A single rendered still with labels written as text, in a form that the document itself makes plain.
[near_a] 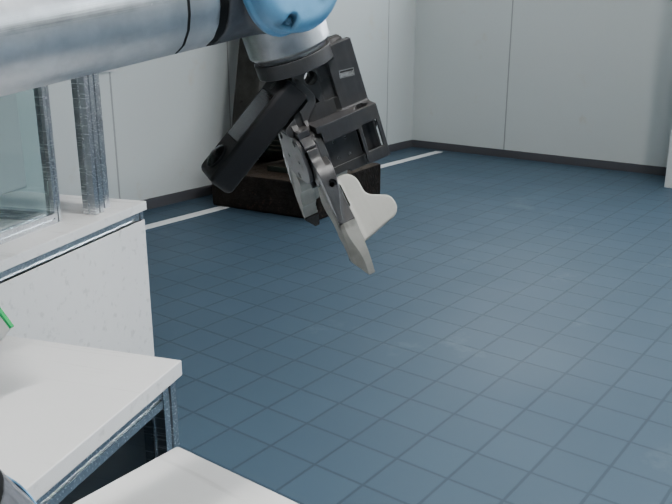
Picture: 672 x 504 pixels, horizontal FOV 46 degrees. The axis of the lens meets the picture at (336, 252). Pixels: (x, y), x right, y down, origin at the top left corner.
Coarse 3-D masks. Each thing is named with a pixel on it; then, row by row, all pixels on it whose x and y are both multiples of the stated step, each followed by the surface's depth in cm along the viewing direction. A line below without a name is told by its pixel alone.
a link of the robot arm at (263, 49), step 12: (324, 24) 68; (252, 36) 67; (264, 36) 66; (288, 36) 66; (300, 36) 66; (312, 36) 67; (324, 36) 68; (252, 48) 68; (264, 48) 67; (276, 48) 66; (288, 48) 66; (300, 48) 67; (312, 48) 67; (252, 60) 69; (264, 60) 67; (276, 60) 67; (288, 60) 67
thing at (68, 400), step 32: (0, 352) 146; (32, 352) 146; (64, 352) 146; (96, 352) 146; (0, 384) 134; (32, 384) 134; (64, 384) 134; (96, 384) 134; (128, 384) 134; (160, 384) 136; (0, 416) 123; (32, 416) 123; (64, 416) 123; (96, 416) 123; (128, 416) 127; (0, 448) 114; (32, 448) 114; (64, 448) 114; (96, 448) 119; (32, 480) 106
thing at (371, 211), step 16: (352, 176) 72; (320, 192) 72; (352, 192) 72; (352, 208) 71; (368, 208) 72; (384, 208) 72; (336, 224) 71; (352, 224) 70; (368, 224) 71; (384, 224) 72; (352, 240) 70; (352, 256) 71; (368, 256) 71; (368, 272) 72
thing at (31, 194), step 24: (24, 96) 221; (0, 120) 213; (24, 120) 222; (0, 144) 214; (24, 144) 223; (0, 168) 215; (24, 168) 224; (0, 192) 215; (24, 192) 225; (48, 192) 235; (0, 216) 216; (24, 216) 226
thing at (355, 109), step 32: (256, 64) 70; (288, 64) 67; (320, 64) 68; (352, 64) 71; (320, 96) 71; (352, 96) 72; (288, 128) 71; (320, 128) 70; (352, 128) 71; (288, 160) 76; (352, 160) 73
